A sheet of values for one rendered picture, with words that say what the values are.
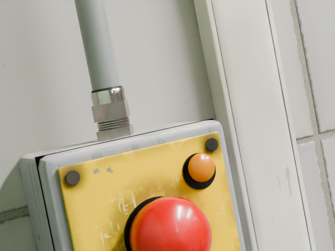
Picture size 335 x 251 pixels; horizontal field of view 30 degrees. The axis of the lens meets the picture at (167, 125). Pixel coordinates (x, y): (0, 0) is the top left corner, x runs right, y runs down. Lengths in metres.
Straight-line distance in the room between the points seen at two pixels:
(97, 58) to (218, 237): 0.11
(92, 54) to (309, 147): 0.18
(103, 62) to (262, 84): 0.12
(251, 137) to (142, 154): 0.11
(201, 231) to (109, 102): 0.09
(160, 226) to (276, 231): 0.14
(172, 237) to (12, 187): 0.12
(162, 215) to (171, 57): 0.14
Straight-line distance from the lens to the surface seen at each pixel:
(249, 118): 0.40
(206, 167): 0.32
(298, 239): 0.43
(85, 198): 0.30
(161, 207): 0.29
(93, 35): 0.34
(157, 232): 0.29
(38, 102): 0.37
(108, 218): 0.31
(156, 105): 0.40
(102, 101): 0.34
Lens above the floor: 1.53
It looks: 3 degrees down
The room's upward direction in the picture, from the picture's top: 11 degrees counter-clockwise
